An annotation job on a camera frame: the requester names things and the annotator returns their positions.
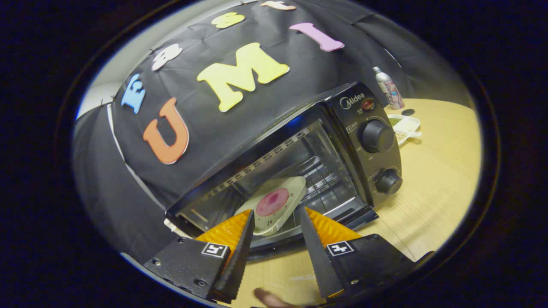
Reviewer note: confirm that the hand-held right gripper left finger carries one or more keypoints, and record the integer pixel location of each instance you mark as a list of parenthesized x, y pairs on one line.
[(242, 256)]

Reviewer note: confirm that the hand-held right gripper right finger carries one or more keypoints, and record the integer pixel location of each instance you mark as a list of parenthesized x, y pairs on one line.
[(317, 256)]

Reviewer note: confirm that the pink meat slice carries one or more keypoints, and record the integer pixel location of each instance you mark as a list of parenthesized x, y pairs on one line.
[(272, 202)]

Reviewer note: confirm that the white square plate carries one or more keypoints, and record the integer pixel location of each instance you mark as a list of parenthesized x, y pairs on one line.
[(294, 188)]

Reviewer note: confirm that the black electric oven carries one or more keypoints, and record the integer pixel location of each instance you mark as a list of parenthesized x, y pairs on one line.
[(342, 124)]

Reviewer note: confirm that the white divided seasoning dish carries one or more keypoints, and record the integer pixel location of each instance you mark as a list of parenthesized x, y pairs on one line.
[(406, 128)]

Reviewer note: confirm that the small black bottle cap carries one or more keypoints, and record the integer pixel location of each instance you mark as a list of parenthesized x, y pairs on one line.
[(408, 112)]

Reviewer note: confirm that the black backdrop cloth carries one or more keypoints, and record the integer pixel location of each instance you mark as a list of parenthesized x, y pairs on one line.
[(299, 85)]

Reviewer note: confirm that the silver printed bottle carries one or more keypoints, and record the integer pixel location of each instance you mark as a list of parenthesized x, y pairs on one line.
[(390, 90)]

